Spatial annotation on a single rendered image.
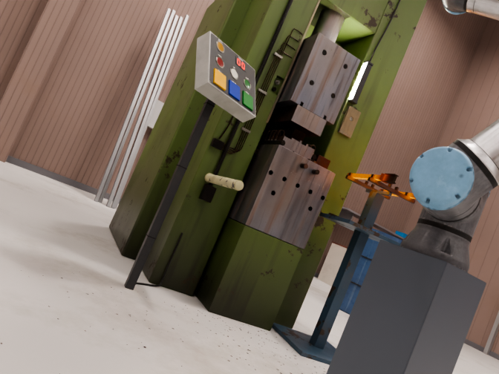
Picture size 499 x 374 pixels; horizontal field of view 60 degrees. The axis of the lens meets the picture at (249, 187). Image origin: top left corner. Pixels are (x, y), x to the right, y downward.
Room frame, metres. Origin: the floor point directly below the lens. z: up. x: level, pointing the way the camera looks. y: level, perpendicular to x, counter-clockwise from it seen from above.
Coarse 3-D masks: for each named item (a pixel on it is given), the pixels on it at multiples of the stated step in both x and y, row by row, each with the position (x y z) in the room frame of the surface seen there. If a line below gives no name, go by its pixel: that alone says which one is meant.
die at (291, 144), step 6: (264, 138) 2.49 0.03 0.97; (270, 138) 2.41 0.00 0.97; (282, 138) 2.27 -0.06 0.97; (288, 138) 2.27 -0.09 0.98; (288, 144) 2.28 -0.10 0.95; (294, 144) 2.29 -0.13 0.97; (300, 144) 2.30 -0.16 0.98; (294, 150) 2.30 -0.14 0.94; (300, 150) 2.31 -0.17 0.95; (306, 150) 2.32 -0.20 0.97; (312, 150) 2.33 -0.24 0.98; (306, 156) 2.33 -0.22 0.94
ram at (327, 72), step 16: (304, 48) 2.33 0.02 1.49; (320, 48) 2.26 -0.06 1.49; (336, 48) 2.29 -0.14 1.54; (304, 64) 2.25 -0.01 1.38; (320, 64) 2.27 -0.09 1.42; (336, 64) 2.31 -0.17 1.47; (352, 64) 2.34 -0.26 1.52; (288, 80) 2.37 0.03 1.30; (304, 80) 2.26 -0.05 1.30; (320, 80) 2.29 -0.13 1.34; (336, 80) 2.32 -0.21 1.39; (288, 96) 2.28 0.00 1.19; (304, 96) 2.27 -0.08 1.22; (320, 96) 2.30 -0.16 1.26; (336, 96) 2.34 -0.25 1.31; (320, 112) 2.32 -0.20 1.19; (336, 112) 2.35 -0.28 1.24
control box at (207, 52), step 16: (208, 32) 1.88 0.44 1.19; (208, 48) 1.84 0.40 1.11; (224, 48) 1.94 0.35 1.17; (208, 64) 1.81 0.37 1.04; (224, 64) 1.91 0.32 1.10; (208, 80) 1.78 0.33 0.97; (240, 80) 1.99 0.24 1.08; (208, 96) 1.88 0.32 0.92; (224, 96) 1.87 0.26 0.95; (240, 96) 1.95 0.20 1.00; (240, 112) 1.99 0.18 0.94
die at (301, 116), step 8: (280, 112) 2.43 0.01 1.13; (288, 112) 2.33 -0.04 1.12; (296, 112) 2.27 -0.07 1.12; (304, 112) 2.28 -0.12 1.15; (272, 120) 2.49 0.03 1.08; (280, 120) 2.39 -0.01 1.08; (288, 120) 2.29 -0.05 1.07; (296, 120) 2.27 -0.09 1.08; (304, 120) 2.29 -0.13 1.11; (312, 120) 2.31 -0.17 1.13; (320, 120) 2.33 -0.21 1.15; (272, 128) 2.64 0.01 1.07; (280, 128) 2.55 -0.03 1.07; (288, 128) 2.46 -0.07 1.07; (296, 128) 2.39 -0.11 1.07; (304, 128) 2.31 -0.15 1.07; (312, 128) 2.32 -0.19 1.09; (320, 128) 2.33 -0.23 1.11; (304, 136) 2.48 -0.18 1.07; (312, 136) 2.40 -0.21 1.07
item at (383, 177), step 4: (352, 176) 2.41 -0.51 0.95; (356, 176) 2.37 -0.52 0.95; (360, 176) 2.34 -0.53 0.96; (364, 176) 2.30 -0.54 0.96; (368, 176) 2.26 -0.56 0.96; (376, 176) 2.20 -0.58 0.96; (380, 176) 2.15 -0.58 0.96; (384, 176) 2.15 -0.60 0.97; (388, 176) 2.12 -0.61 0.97; (392, 176) 2.09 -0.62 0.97; (396, 176) 2.07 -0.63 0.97; (380, 180) 2.20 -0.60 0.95; (384, 180) 2.13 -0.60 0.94; (388, 180) 2.10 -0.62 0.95; (392, 180) 2.08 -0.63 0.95
